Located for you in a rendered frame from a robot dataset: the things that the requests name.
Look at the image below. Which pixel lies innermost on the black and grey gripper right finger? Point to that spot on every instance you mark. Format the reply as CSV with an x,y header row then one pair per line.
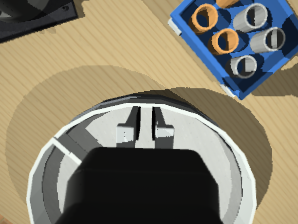
x,y
162,134

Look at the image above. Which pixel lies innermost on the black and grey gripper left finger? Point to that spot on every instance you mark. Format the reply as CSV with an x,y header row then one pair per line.
x,y
127,133

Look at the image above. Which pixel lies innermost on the blue crate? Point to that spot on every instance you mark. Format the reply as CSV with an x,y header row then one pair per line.
x,y
279,15

